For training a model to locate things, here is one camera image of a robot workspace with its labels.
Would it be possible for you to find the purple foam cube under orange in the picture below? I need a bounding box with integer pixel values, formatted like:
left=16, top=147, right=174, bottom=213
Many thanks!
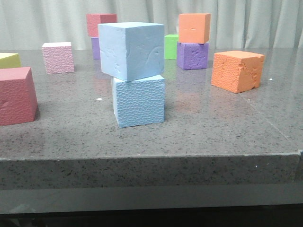
left=177, top=42, right=209, bottom=70

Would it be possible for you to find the grey-green curtain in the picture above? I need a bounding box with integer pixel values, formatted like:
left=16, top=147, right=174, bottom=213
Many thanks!
left=0, top=0, right=303, bottom=50

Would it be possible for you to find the smooth light blue foam cube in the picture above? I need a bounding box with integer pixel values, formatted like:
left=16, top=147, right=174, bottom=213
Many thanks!
left=98, top=22, right=165, bottom=82

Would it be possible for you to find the green foam cube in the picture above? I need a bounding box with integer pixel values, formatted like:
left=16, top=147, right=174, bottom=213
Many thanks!
left=164, top=34, right=178, bottom=60

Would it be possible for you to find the orange foam cube on purple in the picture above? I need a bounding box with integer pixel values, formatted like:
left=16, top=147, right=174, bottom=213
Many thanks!
left=178, top=13, right=211, bottom=44

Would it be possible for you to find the purple foam cube under red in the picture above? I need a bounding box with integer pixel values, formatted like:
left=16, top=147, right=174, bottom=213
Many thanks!
left=91, top=37, right=100, bottom=60

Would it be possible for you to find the pink foam cube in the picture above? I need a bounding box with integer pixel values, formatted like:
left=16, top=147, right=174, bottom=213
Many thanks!
left=42, top=42, right=75, bottom=74

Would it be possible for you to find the large red foam cube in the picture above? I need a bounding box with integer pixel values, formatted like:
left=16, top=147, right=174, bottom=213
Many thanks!
left=0, top=67, right=37, bottom=126

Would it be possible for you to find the large damaged orange foam cube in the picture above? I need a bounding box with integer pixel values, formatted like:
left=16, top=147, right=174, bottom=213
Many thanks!
left=211, top=51, right=265, bottom=93

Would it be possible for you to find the small red foam cube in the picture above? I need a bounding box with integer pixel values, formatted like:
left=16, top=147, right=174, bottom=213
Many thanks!
left=86, top=13, right=117, bottom=37

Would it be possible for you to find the yellow foam cube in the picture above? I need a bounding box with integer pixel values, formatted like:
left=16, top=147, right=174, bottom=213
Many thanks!
left=0, top=52, right=21, bottom=69

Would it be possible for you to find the textured light blue foam cube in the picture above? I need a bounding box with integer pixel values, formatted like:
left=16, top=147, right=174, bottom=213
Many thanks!
left=111, top=75, right=165, bottom=128

